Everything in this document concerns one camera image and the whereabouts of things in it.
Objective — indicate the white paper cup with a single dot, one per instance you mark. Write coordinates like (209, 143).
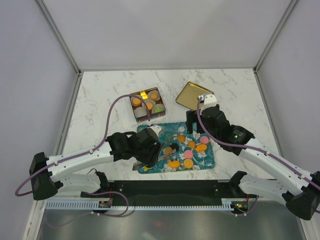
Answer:
(144, 103)
(154, 91)
(135, 96)
(157, 106)
(140, 112)

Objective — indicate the black sandwich cookie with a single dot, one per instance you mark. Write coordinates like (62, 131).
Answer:
(174, 146)

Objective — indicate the orange swirl cookie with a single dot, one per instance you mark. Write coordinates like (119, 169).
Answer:
(192, 144)

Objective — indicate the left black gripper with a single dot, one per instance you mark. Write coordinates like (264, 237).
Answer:
(153, 156)

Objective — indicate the square cookie tin box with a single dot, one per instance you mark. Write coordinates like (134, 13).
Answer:
(143, 94)

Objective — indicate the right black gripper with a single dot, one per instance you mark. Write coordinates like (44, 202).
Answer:
(191, 118)

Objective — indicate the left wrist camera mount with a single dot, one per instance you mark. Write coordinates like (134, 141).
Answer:
(156, 128)

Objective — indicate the orange fish cookie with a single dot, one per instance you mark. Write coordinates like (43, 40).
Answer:
(201, 148)
(173, 164)

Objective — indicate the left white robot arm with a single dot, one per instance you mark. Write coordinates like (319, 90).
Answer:
(51, 175)

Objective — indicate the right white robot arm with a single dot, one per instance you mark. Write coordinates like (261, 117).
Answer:
(297, 189)

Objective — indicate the green round cookie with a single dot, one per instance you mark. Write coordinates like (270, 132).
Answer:
(158, 110)

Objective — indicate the gold tin lid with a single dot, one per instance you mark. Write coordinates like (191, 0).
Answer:
(188, 97)

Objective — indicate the metal serving tongs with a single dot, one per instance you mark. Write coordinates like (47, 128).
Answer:
(138, 165)

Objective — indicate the teal floral tray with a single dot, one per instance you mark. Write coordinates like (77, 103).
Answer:
(170, 131)

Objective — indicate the orange dotted round cookie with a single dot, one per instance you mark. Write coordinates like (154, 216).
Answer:
(188, 163)

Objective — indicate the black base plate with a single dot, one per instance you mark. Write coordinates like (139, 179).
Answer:
(173, 192)

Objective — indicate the pink sandwich cookie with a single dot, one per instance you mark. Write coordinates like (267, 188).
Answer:
(204, 140)
(188, 154)

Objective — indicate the white slotted cable duct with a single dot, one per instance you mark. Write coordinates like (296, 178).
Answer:
(96, 205)

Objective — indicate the orange chip cookie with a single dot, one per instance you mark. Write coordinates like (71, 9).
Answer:
(181, 138)

